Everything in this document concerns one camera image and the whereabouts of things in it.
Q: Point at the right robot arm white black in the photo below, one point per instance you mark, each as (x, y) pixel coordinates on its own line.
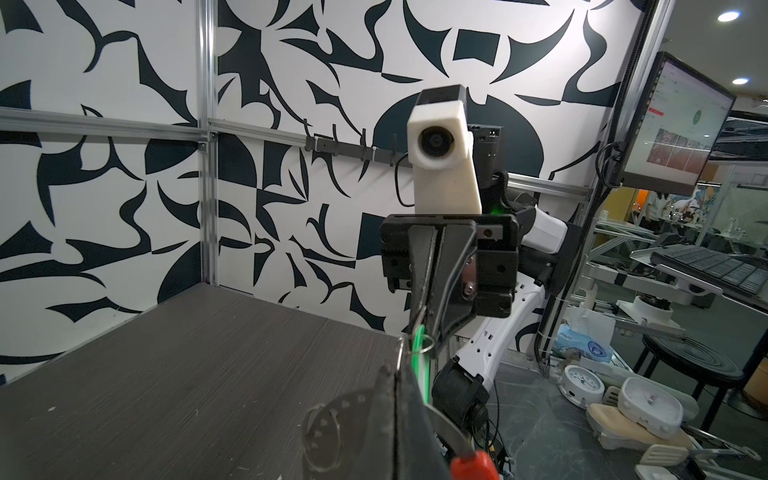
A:
(462, 374)

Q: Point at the large metal keyring red handle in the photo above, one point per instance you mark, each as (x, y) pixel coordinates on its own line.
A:
(330, 430)

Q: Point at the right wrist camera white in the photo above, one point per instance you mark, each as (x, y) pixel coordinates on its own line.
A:
(440, 148)

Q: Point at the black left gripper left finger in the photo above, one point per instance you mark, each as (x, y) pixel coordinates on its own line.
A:
(375, 452)

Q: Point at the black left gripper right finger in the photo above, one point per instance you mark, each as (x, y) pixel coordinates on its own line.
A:
(418, 454)

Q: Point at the green key tag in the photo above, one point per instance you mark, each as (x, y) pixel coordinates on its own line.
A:
(422, 344)

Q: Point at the black round stool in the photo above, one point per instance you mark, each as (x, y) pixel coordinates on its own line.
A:
(695, 360)

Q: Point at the black wall hook rail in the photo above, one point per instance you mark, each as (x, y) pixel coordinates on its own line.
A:
(361, 150)

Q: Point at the white round clock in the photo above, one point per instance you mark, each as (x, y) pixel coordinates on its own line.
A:
(581, 386)
(651, 407)

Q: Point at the computer monitor on stand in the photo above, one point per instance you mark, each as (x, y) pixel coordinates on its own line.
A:
(679, 117)

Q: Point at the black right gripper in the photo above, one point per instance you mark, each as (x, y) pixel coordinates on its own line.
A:
(455, 267)

